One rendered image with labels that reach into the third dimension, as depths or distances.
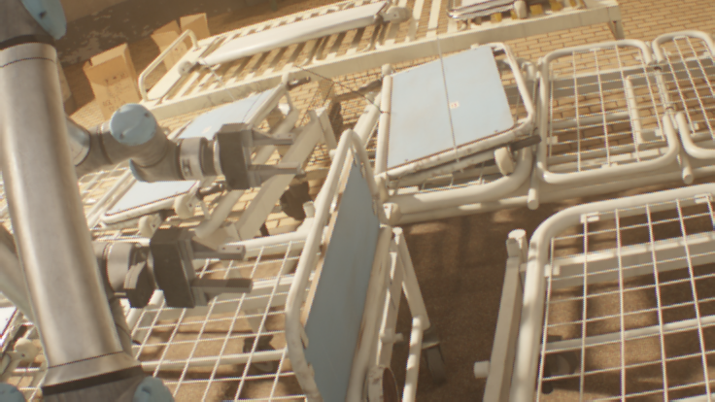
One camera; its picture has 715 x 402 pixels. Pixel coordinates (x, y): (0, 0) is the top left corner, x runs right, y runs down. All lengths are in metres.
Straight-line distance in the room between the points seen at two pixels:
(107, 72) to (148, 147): 3.93
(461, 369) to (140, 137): 1.08
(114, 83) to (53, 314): 4.61
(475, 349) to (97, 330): 1.41
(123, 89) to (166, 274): 4.29
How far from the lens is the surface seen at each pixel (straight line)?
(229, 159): 1.65
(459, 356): 2.21
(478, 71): 2.43
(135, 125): 1.58
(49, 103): 1.06
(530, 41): 4.41
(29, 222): 1.02
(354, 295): 1.51
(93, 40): 8.20
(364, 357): 1.46
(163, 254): 1.29
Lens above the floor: 1.39
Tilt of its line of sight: 24 degrees down
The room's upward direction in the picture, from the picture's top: 18 degrees counter-clockwise
